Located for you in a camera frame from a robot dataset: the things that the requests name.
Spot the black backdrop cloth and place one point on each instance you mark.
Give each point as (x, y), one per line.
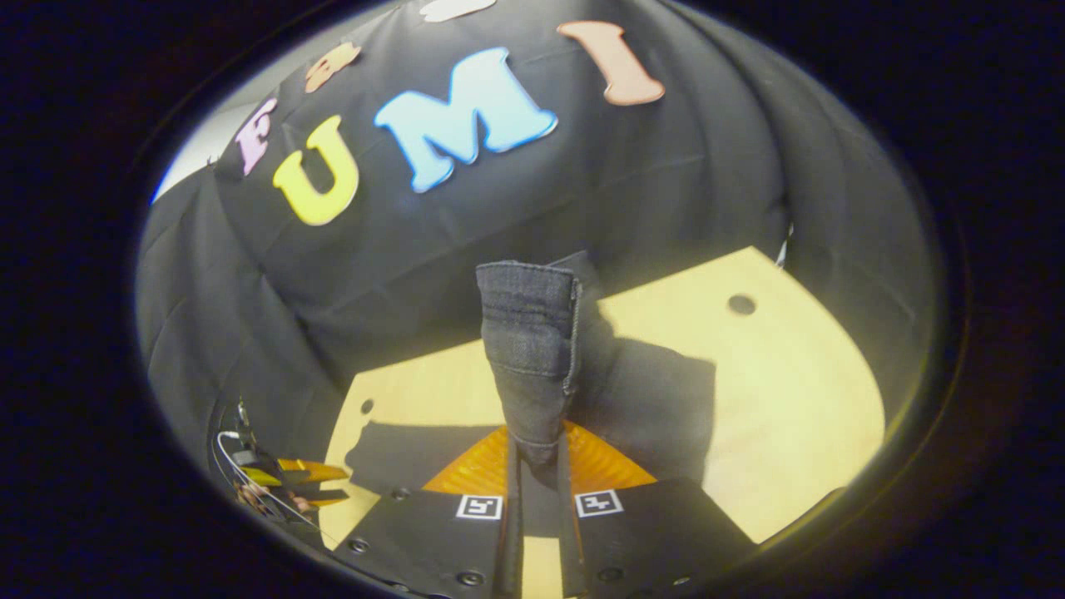
(666, 183)

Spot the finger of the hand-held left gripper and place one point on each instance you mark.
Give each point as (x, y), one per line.
(316, 471)
(320, 497)

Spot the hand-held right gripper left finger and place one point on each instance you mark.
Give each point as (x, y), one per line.
(433, 541)

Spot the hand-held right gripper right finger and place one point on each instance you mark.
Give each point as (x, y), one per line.
(649, 532)

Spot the dark grey jeans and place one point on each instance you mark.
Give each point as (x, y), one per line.
(528, 349)

